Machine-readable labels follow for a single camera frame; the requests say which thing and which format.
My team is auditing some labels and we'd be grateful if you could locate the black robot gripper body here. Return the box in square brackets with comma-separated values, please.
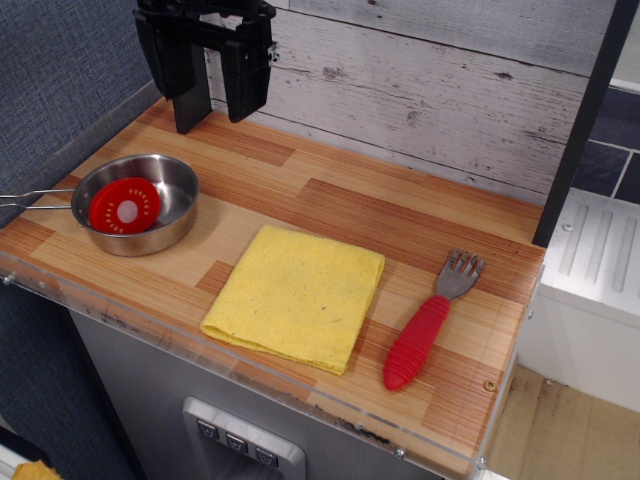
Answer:
[134, 1, 276, 51]

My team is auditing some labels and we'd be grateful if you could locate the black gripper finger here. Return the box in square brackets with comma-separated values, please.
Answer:
[221, 43, 271, 123]
[135, 17, 204, 99]

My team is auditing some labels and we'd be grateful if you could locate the yellow towel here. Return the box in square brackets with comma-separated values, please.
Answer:
[201, 225, 385, 375]

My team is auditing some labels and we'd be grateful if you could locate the stainless steel pan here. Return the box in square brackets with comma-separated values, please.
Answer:
[1, 154, 200, 257]

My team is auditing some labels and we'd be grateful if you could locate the red toy tomato slice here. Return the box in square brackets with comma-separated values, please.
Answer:
[89, 177, 161, 235]

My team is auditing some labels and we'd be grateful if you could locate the grey toy fridge cabinet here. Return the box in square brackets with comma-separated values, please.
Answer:
[71, 312, 435, 479]

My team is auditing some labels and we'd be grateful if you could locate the clear acrylic edge guard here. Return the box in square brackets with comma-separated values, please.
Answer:
[1, 254, 488, 479]

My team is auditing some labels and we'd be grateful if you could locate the silver dispenser button panel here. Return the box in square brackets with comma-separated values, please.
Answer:
[182, 396, 307, 479]

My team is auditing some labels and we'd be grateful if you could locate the white toy drainboard unit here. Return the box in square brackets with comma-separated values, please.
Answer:
[517, 189, 639, 411]

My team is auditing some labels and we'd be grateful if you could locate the yellow object bottom left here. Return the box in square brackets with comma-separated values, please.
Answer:
[12, 461, 62, 480]

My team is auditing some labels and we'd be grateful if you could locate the dark left frame post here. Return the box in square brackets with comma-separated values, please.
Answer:
[172, 45, 212, 134]

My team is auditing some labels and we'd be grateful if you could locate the dark frame post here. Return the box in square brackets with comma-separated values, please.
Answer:
[532, 0, 639, 247]
[172, 45, 212, 134]

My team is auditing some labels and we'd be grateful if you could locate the red handled metal fork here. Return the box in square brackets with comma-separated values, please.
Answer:
[383, 249, 485, 391]

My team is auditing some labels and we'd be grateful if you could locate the dark right frame post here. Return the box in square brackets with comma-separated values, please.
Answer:
[532, 0, 639, 247]

